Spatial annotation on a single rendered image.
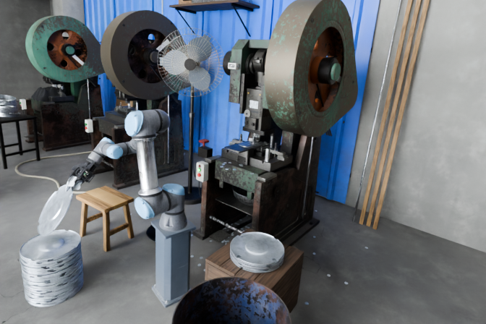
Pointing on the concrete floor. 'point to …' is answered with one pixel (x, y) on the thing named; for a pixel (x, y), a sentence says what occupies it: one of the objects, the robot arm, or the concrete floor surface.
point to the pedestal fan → (173, 58)
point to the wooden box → (215, 268)
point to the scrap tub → (231, 304)
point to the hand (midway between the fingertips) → (68, 189)
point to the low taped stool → (88, 198)
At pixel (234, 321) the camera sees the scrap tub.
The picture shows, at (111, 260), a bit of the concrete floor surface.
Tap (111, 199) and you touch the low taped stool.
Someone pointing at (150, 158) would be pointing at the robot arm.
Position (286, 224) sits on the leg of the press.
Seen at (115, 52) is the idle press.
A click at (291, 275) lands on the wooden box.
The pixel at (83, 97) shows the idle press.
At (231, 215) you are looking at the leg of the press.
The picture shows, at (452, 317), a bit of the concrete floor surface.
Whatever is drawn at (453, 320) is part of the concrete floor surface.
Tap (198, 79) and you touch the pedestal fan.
